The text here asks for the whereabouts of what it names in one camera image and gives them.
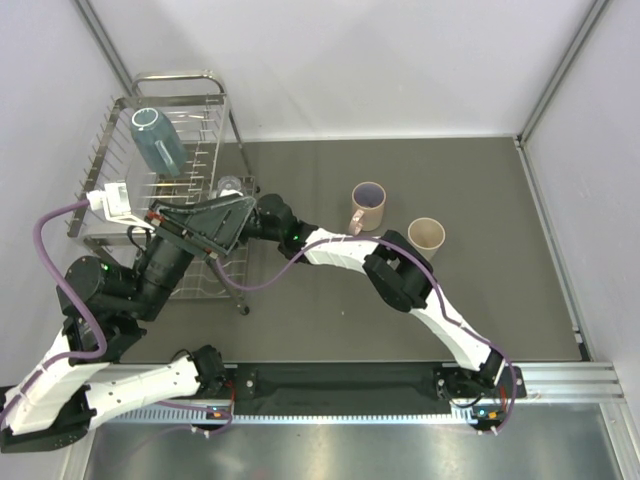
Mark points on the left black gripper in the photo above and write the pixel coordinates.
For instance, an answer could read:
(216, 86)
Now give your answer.
(214, 225)

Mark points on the clear glass cup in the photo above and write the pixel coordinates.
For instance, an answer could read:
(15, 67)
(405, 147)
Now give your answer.
(229, 185)

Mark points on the teal ceramic mug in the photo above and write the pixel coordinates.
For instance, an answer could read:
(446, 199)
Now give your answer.
(158, 142)

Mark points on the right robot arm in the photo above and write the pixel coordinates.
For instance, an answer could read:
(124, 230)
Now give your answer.
(401, 276)

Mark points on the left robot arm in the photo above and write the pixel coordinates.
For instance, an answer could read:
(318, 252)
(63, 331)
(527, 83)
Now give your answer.
(106, 307)

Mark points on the steel dish rack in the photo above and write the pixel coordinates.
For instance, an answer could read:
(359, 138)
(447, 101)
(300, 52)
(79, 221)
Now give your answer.
(198, 105)

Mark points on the pink mug lavender inside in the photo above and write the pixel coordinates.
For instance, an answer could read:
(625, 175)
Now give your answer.
(368, 204)

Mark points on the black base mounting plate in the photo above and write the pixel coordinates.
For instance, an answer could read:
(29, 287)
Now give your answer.
(356, 388)

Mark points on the beige plastic cup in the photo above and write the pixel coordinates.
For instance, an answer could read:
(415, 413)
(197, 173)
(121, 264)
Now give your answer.
(426, 235)

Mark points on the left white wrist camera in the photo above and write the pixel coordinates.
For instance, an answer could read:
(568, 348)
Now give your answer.
(113, 201)

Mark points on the grey slotted cable duct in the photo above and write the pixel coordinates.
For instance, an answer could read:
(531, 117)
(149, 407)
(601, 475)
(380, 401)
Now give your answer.
(165, 415)

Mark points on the left aluminium frame post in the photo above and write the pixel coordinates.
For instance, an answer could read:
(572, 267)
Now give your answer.
(99, 33)

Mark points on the aluminium frame post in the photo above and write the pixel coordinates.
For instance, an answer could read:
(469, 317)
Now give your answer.
(99, 33)
(569, 56)

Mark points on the right aluminium frame post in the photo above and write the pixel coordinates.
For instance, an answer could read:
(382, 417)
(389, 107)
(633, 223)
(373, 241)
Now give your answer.
(569, 56)

